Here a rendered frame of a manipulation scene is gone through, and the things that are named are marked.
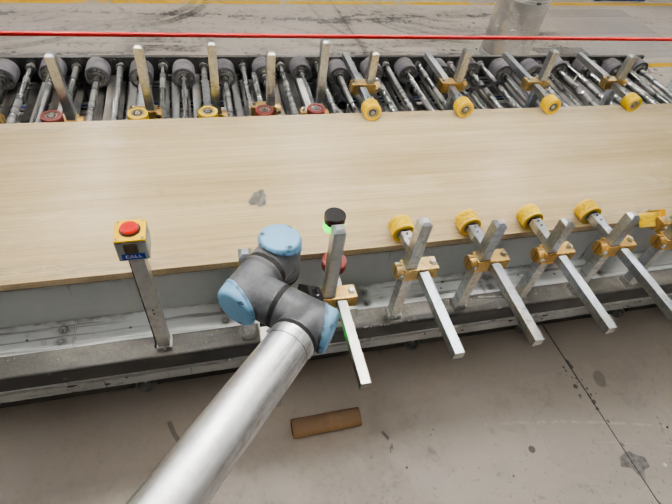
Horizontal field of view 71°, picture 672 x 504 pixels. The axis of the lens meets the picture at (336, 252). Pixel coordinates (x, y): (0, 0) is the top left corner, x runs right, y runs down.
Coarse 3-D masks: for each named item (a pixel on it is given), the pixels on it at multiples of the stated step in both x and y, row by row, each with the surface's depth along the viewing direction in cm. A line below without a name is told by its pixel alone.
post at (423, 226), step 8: (416, 224) 133; (424, 224) 130; (416, 232) 134; (424, 232) 132; (416, 240) 134; (424, 240) 135; (408, 248) 140; (416, 248) 137; (424, 248) 138; (408, 256) 141; (416, 256) 140; (408, 264) 142; (416, 264) 143; (400, 280) 150; (400, 288) 151; (408, 288) 152; (392, 296) 158; (400, 296) 154; (392, 304) 159; (400, 304) 158; (392, 312) 161
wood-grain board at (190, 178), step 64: (0, 128) 177; (64, 128) 181; (128, 128) 186; (192, 128) 190; (256, 128) 195; (320, 128) 200; (384, 128) 206; (448, 128) 212; (512, 128) 218; (576, 128) 224; (640, 128) 231; (0, 192) 155; (64, 192) 159; (128, 192) 162; (192, 192) 166; (320, 192) 173; (384, 192) 177; (448, 192) 182; (512, 192) 186; (576, 192) 191; (640, 192) 196; (0, 256) 139; (64, 256) 141; (192, 256) 147; (320, 256) 155
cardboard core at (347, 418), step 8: (352, 408) 207; (312, 416) 202; (320, 416) 202; (328, 416) 202; (336, 416) 202; (344, 416) 202; (352, 416) 203; (360, 416) 204; (296, 424) 198; (304, 424) 198; (312, 424) 199; (320, 424) 199; (328, 424) 200; (336, 424) 201; (344, 424) 202; (352, 424) 203; (360, 424) 204; (296, 432) 197; (304, 432) 198; (312, 432) 199; (320, 432) 200
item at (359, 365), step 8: (344, 304) 146; (344, 312) 144; (344, 320) 142; (352, 320) 142; (344, 328) 141; (352, 328) 140; (352, 336) 138; (352, 344) 137; (352, 352) 135; (360, 352) 135; (352, 360) 135; (360, 360) 134; (360, 368) 132; (360, 376) 130; (368, 376) 130; (360, 384) 129; (368, 384) 130
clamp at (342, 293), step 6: (342, 288) 149; (348, 288) 149; (354, 288) 149; (336, 294) 147; (342, 294) 147; (348, 294) 147; (354, 294) 148; (324, 300) 145; (330, 300) 145; (336, 300) 146; (348, 300) 148; (354, 300) 148; (336, 306) 149
